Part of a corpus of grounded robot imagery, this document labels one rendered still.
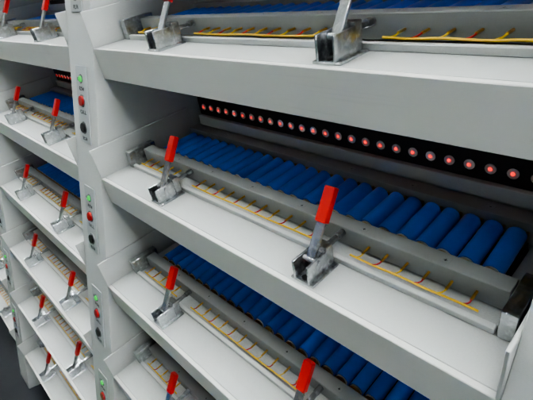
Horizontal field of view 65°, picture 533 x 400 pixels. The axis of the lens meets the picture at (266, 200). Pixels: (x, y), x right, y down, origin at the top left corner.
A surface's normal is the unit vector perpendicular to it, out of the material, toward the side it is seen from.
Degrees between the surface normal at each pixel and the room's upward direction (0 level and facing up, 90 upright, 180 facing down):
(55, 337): 19
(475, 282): 109
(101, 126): 90
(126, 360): 90
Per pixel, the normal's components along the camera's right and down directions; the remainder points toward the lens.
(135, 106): 0.69, 0.28
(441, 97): -0.70, 0.48
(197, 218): -0.17, -0.84
